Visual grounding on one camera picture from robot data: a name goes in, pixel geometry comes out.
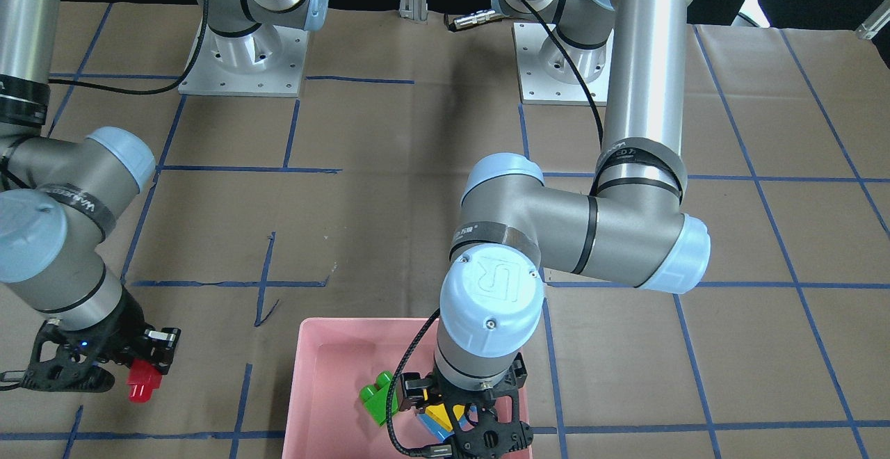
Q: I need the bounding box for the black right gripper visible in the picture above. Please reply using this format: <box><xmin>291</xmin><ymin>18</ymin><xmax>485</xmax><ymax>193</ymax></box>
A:
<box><xmin>20</xmin><ymin>292</ymin><xmax>181</xmax><ymax>393</ymax></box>

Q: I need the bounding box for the red toy block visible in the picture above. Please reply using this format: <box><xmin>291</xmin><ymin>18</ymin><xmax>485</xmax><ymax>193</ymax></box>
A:
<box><xmin>127</xmin><ymin>360</ymin><xmax>164</xmax><ymax>404</ymax></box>

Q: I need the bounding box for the yellow toy block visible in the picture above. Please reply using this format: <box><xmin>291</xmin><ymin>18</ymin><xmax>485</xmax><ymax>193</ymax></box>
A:
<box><xmin>419</xmin><ymin>404</ymin><xmax>467</xmax><ymax>436</ymax></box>

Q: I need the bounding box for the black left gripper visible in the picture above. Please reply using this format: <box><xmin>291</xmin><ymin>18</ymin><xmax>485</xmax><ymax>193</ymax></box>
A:
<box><xmin>400</xmin><ymin>355</ymin><xmax>534</xmax><ymax>458</ymax></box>

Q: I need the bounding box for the green toy block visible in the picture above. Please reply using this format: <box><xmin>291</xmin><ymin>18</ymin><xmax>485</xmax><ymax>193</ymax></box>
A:
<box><xmin>358</xmin><ymin>371</ymin><xmax>398</xmax><ymax>426</ymax></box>

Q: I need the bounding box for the black corrugated cable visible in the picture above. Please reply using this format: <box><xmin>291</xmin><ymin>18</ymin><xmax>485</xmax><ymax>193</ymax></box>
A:
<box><xmin>385</xmin><ymin>309</ymin><xmax>460</xmax><ymax>459</ymax></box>

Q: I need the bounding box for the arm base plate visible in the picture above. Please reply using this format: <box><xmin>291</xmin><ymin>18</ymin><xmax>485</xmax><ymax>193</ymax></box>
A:
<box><xmin>512</xmin><ymin>22</ymin><xmax>614</xmax><ymax>106</ymax></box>
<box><xmin>178</xmin><ymin>24</ymin><xmax>309</xmax><ymax>98</ymax></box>

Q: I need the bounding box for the blue toy block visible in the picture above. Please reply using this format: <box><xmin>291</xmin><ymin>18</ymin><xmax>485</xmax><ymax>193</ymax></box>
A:
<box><xmin>414</xmin><ymin>405</ymin><xmax>476</xmax><ymax>442</ymax></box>

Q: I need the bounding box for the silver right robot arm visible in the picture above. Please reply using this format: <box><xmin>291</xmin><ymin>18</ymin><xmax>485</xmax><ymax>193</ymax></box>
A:
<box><xmin>1</xmin><ymin>0</ymin><xmax>330</xmax><ymax>403</ymax></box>

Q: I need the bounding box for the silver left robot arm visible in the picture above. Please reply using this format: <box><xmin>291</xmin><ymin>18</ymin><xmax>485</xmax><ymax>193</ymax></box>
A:
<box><xmin>385</xmin><ymin>0</ymin><xmax>710</xmax><ymax>458</ymax></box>

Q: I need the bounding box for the pink plastic box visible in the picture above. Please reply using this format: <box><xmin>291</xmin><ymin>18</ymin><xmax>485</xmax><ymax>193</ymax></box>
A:
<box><xmin>282</xmin><ymin>317</ymin><xmax>535</xmax><ymax>459</ymax></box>

